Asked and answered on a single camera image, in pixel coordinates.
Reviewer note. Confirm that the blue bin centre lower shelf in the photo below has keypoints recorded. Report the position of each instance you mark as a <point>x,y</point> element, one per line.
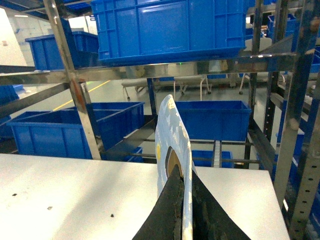
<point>222,120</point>

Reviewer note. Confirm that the steel rack post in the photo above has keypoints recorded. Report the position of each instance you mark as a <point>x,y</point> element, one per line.
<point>56,10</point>

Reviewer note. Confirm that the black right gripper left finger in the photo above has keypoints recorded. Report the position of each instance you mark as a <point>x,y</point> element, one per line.
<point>165,220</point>

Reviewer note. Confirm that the flower gift bag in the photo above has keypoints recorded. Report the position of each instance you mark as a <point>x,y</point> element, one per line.
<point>171,135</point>

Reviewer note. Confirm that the blue crate on top shelf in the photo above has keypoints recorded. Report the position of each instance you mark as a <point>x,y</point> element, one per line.
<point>142,32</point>

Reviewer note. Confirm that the blue bin shelf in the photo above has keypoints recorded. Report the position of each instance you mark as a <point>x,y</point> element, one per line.
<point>61,134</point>
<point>222,120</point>

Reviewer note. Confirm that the blue bin left lower shelf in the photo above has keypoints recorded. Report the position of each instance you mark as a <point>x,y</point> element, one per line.
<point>61,134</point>

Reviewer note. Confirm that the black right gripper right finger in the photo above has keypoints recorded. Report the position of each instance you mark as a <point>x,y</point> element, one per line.
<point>210,220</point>

